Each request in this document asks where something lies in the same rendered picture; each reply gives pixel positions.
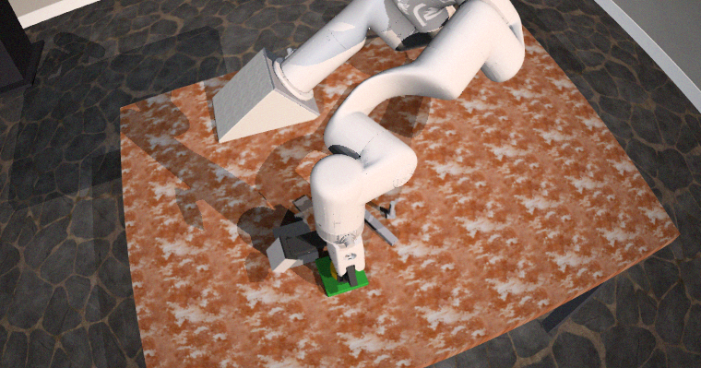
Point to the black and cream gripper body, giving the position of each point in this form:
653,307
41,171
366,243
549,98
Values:
343,257

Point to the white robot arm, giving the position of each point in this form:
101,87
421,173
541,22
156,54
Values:
474,37

